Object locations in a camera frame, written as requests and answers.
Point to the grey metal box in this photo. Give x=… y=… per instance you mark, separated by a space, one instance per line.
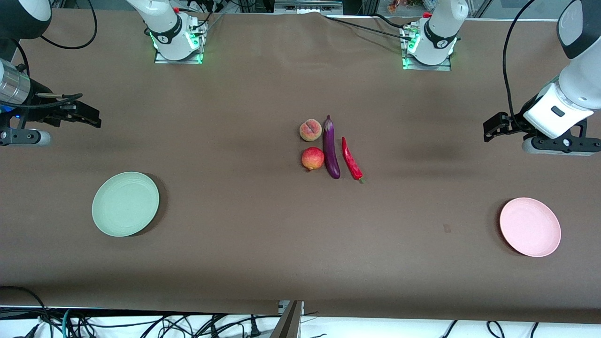
x=307 y=6

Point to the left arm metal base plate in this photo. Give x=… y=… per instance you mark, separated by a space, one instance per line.
x=425 y=67

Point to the pink plate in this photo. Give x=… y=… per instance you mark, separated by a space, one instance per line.
x=530 y=227

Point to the slanted aluminium bar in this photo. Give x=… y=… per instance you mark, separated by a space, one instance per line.
x=481 y=8

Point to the colourful toy pile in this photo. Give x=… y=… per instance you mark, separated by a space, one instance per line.
x=399 y=5

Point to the brown table cover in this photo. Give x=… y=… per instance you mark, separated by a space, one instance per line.
x=281 y=234

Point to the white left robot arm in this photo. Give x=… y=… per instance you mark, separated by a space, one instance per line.
x=439 y=33

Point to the red pomegranate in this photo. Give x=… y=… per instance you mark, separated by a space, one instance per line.
x=312 y=158

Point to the peach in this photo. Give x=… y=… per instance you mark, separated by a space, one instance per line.
x=310 y=130

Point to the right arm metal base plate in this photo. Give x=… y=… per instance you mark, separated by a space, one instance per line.
x=162 y=60

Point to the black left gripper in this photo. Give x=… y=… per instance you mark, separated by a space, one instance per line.
x=515 y=119

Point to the light green plate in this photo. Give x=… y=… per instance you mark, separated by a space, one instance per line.
x=125 y=204

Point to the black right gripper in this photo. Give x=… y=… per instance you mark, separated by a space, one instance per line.
x=46 y=104

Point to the purple eggplant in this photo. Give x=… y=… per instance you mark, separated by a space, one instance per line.
x=331 y=150

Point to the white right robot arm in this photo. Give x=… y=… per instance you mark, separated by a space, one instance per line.
x=166 y=23

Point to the red chili pepper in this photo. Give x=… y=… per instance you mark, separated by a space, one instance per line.
x=350 y=159

